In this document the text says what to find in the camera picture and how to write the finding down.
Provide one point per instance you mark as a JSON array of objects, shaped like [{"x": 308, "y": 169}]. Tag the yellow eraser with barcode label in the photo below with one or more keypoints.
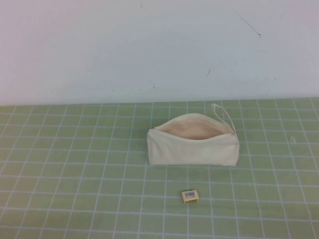
[{"x": 190, "y": 197}]

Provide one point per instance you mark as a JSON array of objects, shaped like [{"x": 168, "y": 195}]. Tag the cream fabric pencil case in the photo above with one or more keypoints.
[{"x": 189, "y": 152}]

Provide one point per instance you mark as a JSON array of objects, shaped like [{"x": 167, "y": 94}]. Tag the green grid cutting mat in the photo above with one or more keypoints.
[{"x": 74, "y": 174}]

